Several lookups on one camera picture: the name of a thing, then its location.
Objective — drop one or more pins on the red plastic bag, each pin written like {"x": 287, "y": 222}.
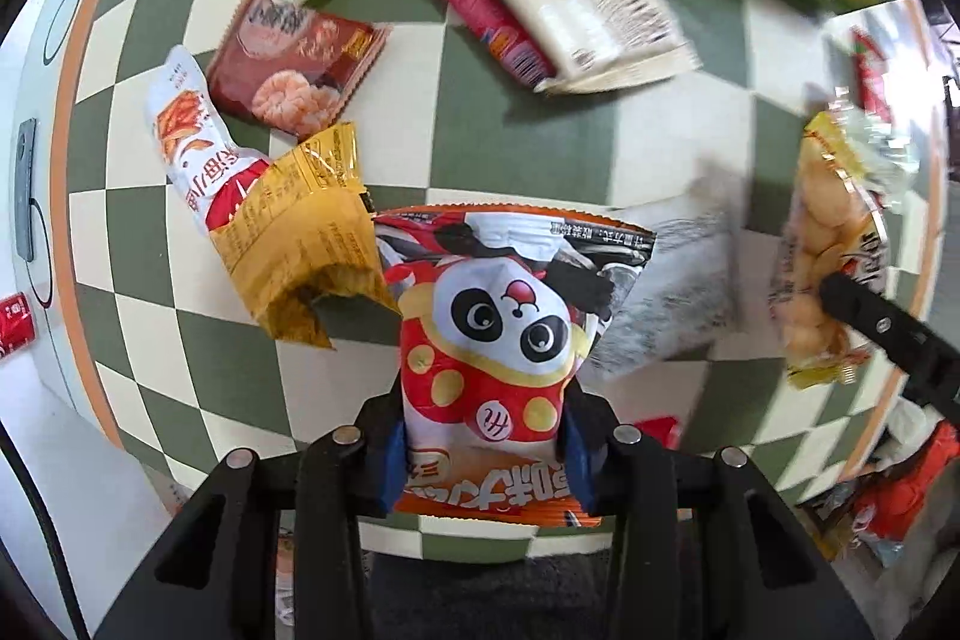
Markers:
{"x": 907, "y": 497}

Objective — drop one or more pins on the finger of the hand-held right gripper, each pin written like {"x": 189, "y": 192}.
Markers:
{"x": 870, "y": 314}

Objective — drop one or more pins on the panda print snack packet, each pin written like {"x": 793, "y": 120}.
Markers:
{"x": 487, "y": 325}

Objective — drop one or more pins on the small red packet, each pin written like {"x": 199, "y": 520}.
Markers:
{"x": 870, "y": 78}

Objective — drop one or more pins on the white and orange snack packet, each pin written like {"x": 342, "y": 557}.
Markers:
{"x": 184, "y": 138}

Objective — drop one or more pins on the dark red snack packet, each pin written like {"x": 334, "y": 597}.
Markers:
{"x": 292, "y": 63}

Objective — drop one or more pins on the silver snack packet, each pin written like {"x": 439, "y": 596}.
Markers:
{"x": 675, "y": 287}

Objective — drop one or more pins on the red spicy strip packet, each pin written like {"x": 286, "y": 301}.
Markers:
{"x": 660, "y": 430}

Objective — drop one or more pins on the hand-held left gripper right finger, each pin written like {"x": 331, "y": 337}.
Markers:
{"x": 577, "y": 460}

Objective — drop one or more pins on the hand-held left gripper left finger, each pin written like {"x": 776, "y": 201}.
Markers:
{"x": 393, "y": 460}

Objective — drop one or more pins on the grey flat device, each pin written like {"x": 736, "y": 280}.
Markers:
{"x": 26, "y": 190}

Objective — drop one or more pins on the green checkered mat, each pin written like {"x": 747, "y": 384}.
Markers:
{"x": 525, "y": 160}

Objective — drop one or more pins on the clear yellow snack packet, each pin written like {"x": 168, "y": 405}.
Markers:
{"x": 817, "y": 212}

